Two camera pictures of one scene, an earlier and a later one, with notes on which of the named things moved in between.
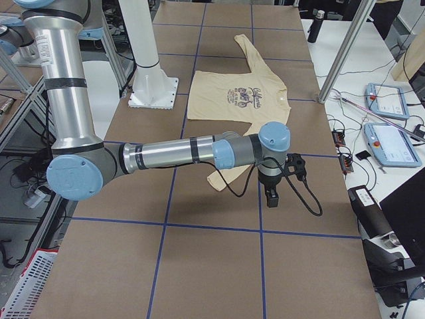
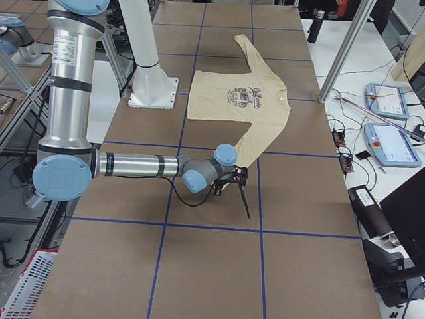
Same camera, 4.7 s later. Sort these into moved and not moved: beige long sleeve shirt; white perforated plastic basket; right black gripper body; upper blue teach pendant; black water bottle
Moved: right black gripper body
Not moved: beige long sleeve shirt; white perforated plastic basket; upper blue teach pendant; black water bottle
